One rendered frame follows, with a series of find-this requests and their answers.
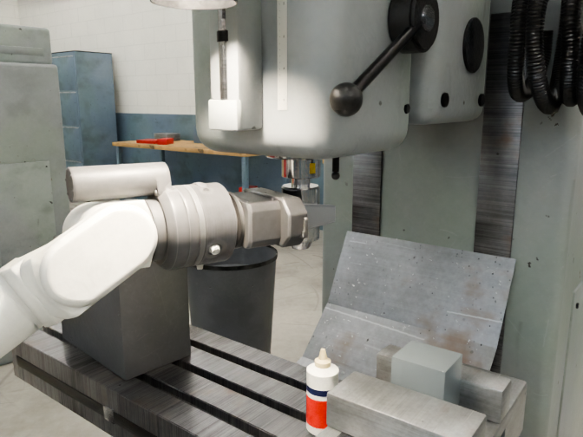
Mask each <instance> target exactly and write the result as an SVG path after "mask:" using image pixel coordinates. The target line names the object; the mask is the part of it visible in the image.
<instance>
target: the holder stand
mask: <svg viewBox="0 0 583 437"><path fill-rule="evenodd" d="M62 336H63V338H65V339H66V340H67V341H69V342H71V343H72V344H74V345H75V346H76V347H77V348H78V349H80V350H82V351H83V352H85V353H86V354H88V355H89V356H91V357H92V358H94V359H95V360H97V361H98V362H99V363H100V364H102V365H103V366H105V367H106V368H108V369H109V370H111V371H112V372H114V373H115V374H117V375H118V376H120V378H122V379H123V380H129V379H131V378H134V377H136V376H138V375H142V374H145V373H147V372H149V371H151V370H154V369H157V368H159V367H162V366H164V365H167V364H169V363H171V362H175V361H177V360H179V359H181V358H184V357H187V356H189V355H191V345H190V325H189V304H188V284H187V267H184V268H179V269H173V270H169V271H167V270H165V269H163V268H162V267H161V266H159V265H158V264H157V263H155V261H153V262H151V265H150V267H146V268H140V269H139V270H138V271H137V272H135V273H134V274H133V275H131V276H130V277H129V278H127V279H126V280H125V281H123V282H122V283H121V284H119V285H118V286H117V287H115V288H114V289H113V290H111V291H110V292H109V293H108V294H107V295H106V296H104V297H103V298H102V299H100V300H99V301H97V302H96V303H95V304H93V305H92V306H91V307H89V308H88V309H87V310H85V311H84V312H83V313H81V315H79V316H77V317H74V318H70V319H63V320H62Z"/></svg>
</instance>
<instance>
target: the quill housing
mask: <svg viewBox="0 0 583 437"><path fill-rule="evenodd" d="M390 2H391V0H261V55H262V128H261V129H259V130H245V131H223V130H211V129H210V128H209V106H208V102H209V101H210V100H211V99H212V93H211V65H210V36H209V10H192V22H193V68H194V92H195V115H196V130H197V135H198V137H199V139H200V142H201V143H202V144H203V145H204V146H205V147H207V148H209V149H211V150H213V151H217V152H226V153H247V154H258V155H270V156H280V157H292V158H302V159H314V160H325V159H332V158H338V157H344V156H350V155H356V154H362V153H373V152H379V151H385V150H390V149H392V148H394V147H397V146H399V145H400V144H401V143H402V142H403V140H404V139H405V137H406V135H407V131H408V125H409V111H410V106H409V86H410V67H411V54H402V53H401V52H399V53H398V54H397V55H396V56H395V57H394V58H393V60H392V61H391V62H390V63H389V64H388V65H387V66H386V67H385V68H384V69H383V70H382V72H381V73H380V74H379V75H378V76H377V77H376V78H375V79H374V80H373V81H372V82H371V84H370V85H369V86H368V87H367V88H366V89H365V90H364V91H363V92H362V94H363V105H362V107H361V108H360V109H359V111H358V112H357V113H355V114H354V115H352V116H348V117H344V116H340V115H338V114H336V113H335V112H334V111H333V110H332V109H331V105H330V94H331V91H332V89H334V88H335V87H336V86H337V85H338V84H340V83H343V82H350V83H353V82H354V81H355V80H356V79H357V78H358V77H359V76H360V75H361V74H362V73H363V72H364V71H365V70H366V69H367V68H368V67H369V66H370V65H371V64H372V63H373V62H374V61H375V60H376V59H377V58H378V57H379V56H380V55H381V54H382V53H383V52H384V51H385V50H386V49H387V48H388V46H389V45H390V44H391V43H392V41H391V38H390V33H389V25H388V14H389V7H390Z"/></svg>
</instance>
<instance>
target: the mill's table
mask: <svg viewBox="0 0 583 437"><path fill-rule="evenodd" d="M189 325H190V324H189ZM190 345H191V355H189V356H187V357H184V358H181V359H179V360H177V361H175V362H171V363H169V364H167V365H164V366H162V367H159V368H157V369H154V370H151V371H149V372H147V373H145V374H142V375H138V376H136V377H134V378H131V379H129V380H123V379H122V378H120V376H118V375H117V374H115V373H114V372H112V371H111V370H109V369H108V368H106V367H105V366H103V365H102V364H100V363H99V362H98V361H97V360H95V359H94V358H92V357H91V356H89V355H88V354H86V353H85V352H83V351H82V350H80V349H78V348H77V347H76V346H75V345H74V344H72V343H71V342H69V341H67V340H66V339H65V338H63V336H62V322H60V323H58V324H56V325H53V326H49V327H44V326H43V331H41V330H38V331H36V332H35V333H34V334H32V335H31V336H29V337H28V338H27V339H25V340H24V341H23V342H21V343H20V344H19V345H17V346H16V347H15V348H13V350H12V358H13V365H14V373H15V376H17V377H18V378H20V379H22V380H23V381H25V382H27V383H28V384H29V385H31V386H32V387H34V388H36V389H38V390H39V391H41V392H42V393H44V394H46V395H47V396H48V397H50V398H52V399H53V400H55V401H57V402H59V403H60V404H62V405H63V406H64V407H66V408H68V409H69V410H71V411H72V412H74V413H76V414H78V415H79V416H81V417H82V418H83V419H85V420H86V421H89V422H90V423H92V424H93V425H95V426H97V427H98V428H100V429H101V430H102V431H104V432H106V433H107V434H109V435H111V436H113V437H316V435H314V434H311V433H310V432H309V431H308V430H307V428H306V370H307V367H305V366H302V365H299V364H296V363H295V362H290V361H287V360H286V359H283V358H280V357H278V356H275V355H271V354H269V353H266V352H264V351H261V350H259V349H255V348H252V347H250V346H247V345H245V344H243V343H240V342H235V341H234V340H231V339H228V338H225V337H223V336H219V335H216V334H214V333H212V332H209V331H207V330H204V329H200V328H198V327H195V326H193V325H190Z"/></svg>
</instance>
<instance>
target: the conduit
mask: <svg viewBox="0 0 583 437"><path fill-rule="evenodd" d="M548 1H549V0H513V1H512V7H511V8H512V9H511V11H512V12H511V19H510V21H511V22H510V24H511V25H510V26H509V27H510V32H509V34H510V36H509V39H508V40H509V43H508V44H509V45H508V47H509V49H508V65H507V66H508V67H507V70H508V71H507V72H508V73H507V82H508V92H509V94H510V97H511V98H512V99H513V100H514V101H516V102H525V101H528V100H529V99H530V98H532V97H533V98H534V103H535V105H536V106H537V108H538V109H539V110H540V111H541V112H542V113H543V114H554V113H556V112H557V111H558V110H559V109H560V106H561V104H562V103H563V104H564V105H565V106H567V107H574V106H576V105H578V108H579V110H580V113H581V114H582V115H583V37H582V38H580V36H581V34H580V28H581V27H580V25H581V23H580V21H581V20H580V18H581V7H582V6H581V5H582V0H561V6H560V7H561V8H560V9H561V11H560V20H559V21H560V22H559V28H558V30H559V31H558V33H559V34H558V35H557V36H558V37H557V39H558V40H557V41H556V42H557V43H556V45H557V46H556V47H555V48H556V50H555V51H556V52H555V55H554V63H553V68H552V74H551V79H550V83H549V84H548V79H547V69H548V65H549V60H550V56H551V54H552V52H551V50H552V49H551V48H552V47H553V46H552V44H553V43H552V40H553V39H552V38H553V32H554V31H553V30H544V25H545V24H544V22H545V15H546V12H547V3H548ZM580 39H582V41H581V42H580ZM580 43H581V45H580ZM580 47H581V49H580ZM526 52H527V53H526ZM525 56H526V58H525ZM526 59H527V60H526ZM525 60H526V61H525ZM525 62H526V63H527V64H526V65H527V75H528V77H527V79H526V80H525Z"/></svg>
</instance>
